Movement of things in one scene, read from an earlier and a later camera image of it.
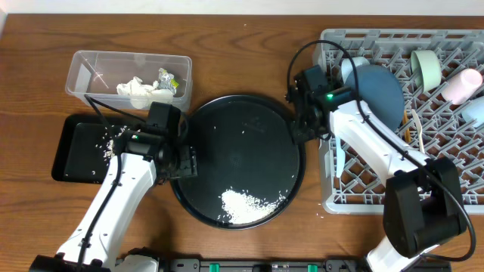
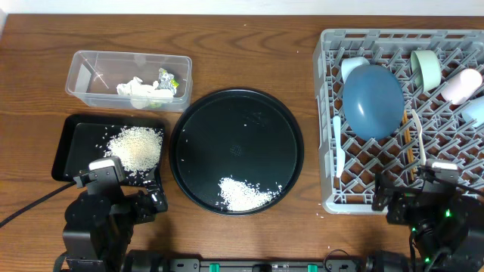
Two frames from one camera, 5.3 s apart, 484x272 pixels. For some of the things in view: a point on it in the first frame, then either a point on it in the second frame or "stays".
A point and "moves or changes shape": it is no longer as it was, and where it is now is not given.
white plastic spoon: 420,130 stays
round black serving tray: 250,162 moves or changes shape
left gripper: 190,168 -> 144,201
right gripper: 299,135 -> 404,199
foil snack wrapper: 166,81 stays
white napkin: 142,96 stays
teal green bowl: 426,69 stays
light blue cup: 474,111 stays
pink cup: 460,87 stays
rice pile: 239,207 -> 240,196
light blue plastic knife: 339,156 stays
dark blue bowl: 380,92 stays
